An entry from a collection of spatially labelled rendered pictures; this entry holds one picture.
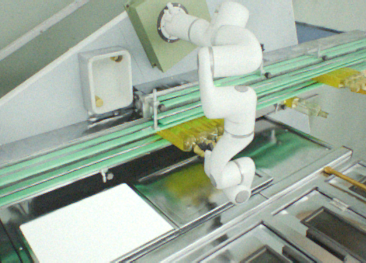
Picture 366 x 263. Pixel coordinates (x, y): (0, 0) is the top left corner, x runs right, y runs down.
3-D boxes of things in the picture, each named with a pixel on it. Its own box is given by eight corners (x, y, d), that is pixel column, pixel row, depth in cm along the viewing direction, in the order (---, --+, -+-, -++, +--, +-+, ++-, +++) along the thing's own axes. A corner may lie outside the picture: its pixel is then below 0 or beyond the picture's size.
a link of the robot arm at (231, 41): (205, 27, 109) (211, 26, 96) (250, 23, 110) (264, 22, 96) (207, 73, 113) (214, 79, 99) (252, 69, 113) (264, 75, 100)
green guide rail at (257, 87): (151, 117, 154) (162, 124, 148) (151, 115, 153) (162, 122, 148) (368, 48, 249) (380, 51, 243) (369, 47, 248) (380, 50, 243)
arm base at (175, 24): (150, 15, 140) (175, 24, 129) (173, -7, 142) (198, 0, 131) (169, 45, 151) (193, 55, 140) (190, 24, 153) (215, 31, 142)
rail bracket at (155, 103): (142, 123, 152) (160, 135, 143) (141, 84, 144) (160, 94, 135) (148, 121, 154) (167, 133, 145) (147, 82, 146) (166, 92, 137)
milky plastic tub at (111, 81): (84, 107, 148) (93, 115, 142) (77, 53, 137) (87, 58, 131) (122, 98, 157) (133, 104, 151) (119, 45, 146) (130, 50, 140)
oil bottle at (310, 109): (283, 105, 212) (323, 122, 194) (284, 97, 209) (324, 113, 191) (289, 102, 215) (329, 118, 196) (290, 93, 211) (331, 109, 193)
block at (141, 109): (133, 113, 156) (142, 119, 151) (131, 92, 151) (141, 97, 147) (140, 110, 158) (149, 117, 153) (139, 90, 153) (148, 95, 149)
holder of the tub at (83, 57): (85, 119, 150) (94, 126, 145) (77, 53, 137) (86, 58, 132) (122, 108, 160) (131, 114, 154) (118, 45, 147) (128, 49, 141)
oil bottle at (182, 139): (155, 133, 159) (187, 155, 145) (155, 122, 157) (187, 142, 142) (167, 129, 162) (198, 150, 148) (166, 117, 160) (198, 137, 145)
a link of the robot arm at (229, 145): (244, 115, 111) (241, 168, 123) (205, 126, 107) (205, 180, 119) (260, 130, 104) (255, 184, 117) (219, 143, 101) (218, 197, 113)
